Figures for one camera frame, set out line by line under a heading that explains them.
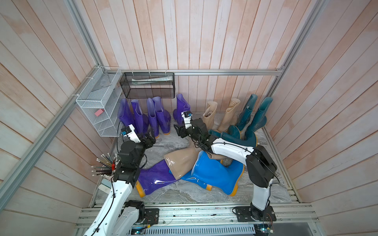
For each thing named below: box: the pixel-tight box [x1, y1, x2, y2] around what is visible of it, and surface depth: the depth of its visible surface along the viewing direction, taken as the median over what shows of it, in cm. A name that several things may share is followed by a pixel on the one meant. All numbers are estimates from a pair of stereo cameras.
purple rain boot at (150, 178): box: [135, 159, 180, 198], surface depth 83 cm
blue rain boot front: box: [190, 150, 246, 197], surface depth 79 cm
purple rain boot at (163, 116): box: [152, 96, 172, 136], surface depth 95 cm
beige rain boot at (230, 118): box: [218, 97, 241, 133], surface depth 94 cm
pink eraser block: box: [94, 108, 105, 117], surface depth 84 cm
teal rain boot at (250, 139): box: [208, 129, 258, 148], surface depth 95 cm
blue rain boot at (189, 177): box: [168, 166, 214, 192], surface depth 81 cm
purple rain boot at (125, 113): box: [117, 97, 137, 131], surface depth 92 cm
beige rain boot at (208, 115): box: [202, 101, 218, 131], surface depth 87 cm
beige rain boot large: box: [163, 138, 200, 180], surface depth 88 cm
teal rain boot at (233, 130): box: [227, 124, 241, 140], surface depth 103 cm
